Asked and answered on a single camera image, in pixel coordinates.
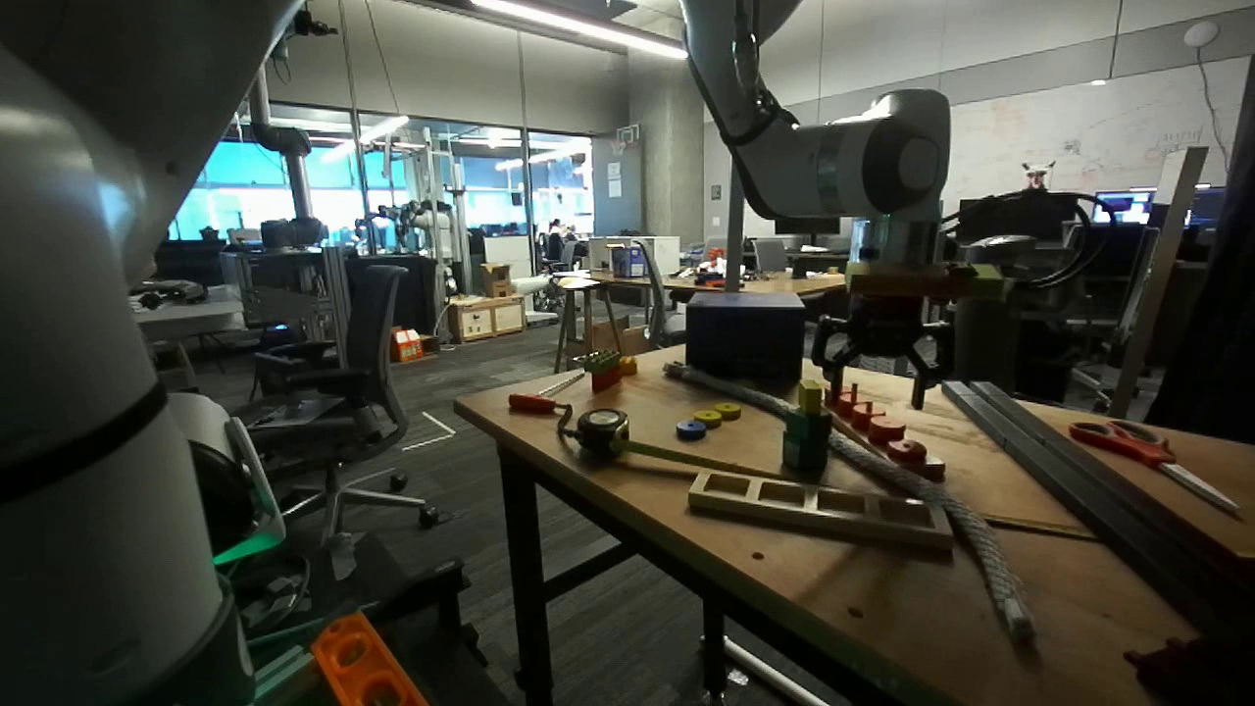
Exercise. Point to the yellow toy block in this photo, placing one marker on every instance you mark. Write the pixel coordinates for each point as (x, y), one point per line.
(628, 366)

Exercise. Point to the wooden tray with square holes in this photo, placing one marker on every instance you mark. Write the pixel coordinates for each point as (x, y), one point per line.
(819, 520)

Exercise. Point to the thin wooden stick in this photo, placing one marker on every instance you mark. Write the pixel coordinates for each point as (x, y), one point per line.
(1039, 526)

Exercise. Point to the orange plastic tray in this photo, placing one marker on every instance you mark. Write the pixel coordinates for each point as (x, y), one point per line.
(363, 667)

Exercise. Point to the leaning wooden plank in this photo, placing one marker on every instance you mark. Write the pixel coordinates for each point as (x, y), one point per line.
(1162, 275)

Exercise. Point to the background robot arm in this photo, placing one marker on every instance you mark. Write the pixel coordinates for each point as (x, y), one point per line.
(407, 218)

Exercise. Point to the black tape measure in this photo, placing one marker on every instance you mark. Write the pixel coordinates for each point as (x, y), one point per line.
(603, 429)

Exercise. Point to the wooden stool table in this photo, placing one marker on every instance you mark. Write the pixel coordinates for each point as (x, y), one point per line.
(580, 294)

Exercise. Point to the dark blue box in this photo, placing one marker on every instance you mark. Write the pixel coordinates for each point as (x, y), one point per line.
(745, 338)

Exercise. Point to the orange box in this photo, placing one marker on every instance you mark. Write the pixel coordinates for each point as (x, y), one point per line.
(406, 345)

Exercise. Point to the basketball hoop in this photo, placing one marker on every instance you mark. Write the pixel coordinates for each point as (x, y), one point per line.
(626, 137)

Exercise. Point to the cardboard box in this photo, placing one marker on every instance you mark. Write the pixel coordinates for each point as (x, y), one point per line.
(497, 279)

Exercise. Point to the black metal bars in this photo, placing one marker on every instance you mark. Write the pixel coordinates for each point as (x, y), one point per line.
(1098, 480)

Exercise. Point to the teal and yellow block stack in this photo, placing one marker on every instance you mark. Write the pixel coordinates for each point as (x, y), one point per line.
(807, 436)

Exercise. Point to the row of monitors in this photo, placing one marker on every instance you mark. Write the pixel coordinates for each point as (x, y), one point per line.
(1128, 204)

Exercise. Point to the black monitor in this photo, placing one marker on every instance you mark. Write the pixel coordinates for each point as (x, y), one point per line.
(1015, 218)

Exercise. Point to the long wooden desk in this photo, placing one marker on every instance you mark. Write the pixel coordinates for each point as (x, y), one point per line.
(775, 284)

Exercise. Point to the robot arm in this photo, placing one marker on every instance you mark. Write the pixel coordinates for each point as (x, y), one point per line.
(843, 162)

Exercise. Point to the grey office chair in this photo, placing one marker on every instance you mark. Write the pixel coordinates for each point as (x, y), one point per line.
(662, 314)

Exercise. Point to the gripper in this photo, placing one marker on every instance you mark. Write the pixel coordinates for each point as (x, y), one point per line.
(894, 328)

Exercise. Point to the white table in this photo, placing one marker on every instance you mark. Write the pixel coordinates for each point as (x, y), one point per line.
(186, 316)

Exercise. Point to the whiteboard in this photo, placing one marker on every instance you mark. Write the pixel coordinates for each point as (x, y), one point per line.
(1098, 127)

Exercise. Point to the black office chair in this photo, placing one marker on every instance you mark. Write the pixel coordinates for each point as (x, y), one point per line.
(368, 363)

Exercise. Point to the green and red toy brick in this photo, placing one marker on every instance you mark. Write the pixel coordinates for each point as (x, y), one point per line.
(603, 371)

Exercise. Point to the white pipe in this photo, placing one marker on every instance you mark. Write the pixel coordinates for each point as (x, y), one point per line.
(775, 672)

